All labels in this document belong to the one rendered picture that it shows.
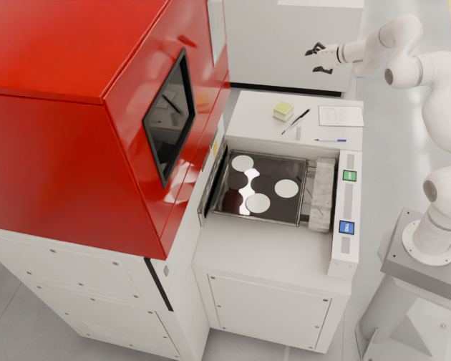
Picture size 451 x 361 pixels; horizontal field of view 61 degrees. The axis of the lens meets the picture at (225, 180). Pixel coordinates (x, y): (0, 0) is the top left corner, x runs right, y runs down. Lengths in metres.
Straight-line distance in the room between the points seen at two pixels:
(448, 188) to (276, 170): 0.77
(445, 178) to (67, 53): 1.02
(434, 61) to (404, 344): 1.54
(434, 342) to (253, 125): 1.51
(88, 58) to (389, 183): 2.49
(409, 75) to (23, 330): 2.40
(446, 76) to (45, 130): 1.15
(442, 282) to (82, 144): 1.26
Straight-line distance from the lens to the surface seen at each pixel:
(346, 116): 1.95
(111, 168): 0.86
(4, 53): 0.94
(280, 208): 1.63
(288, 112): 1.84
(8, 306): 2.84
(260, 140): 1.81
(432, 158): 3.28
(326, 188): 1.73
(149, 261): 1.19
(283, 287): 1.59
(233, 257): 1.60
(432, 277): 1.57
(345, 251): 1.48
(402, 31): 1.46
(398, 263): 1.55
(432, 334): 2.50
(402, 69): 1.36
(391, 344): 2.41
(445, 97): 1.37
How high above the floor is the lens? 2.22
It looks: 50 degrees down
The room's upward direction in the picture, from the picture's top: 7 degrees counter-clockwise
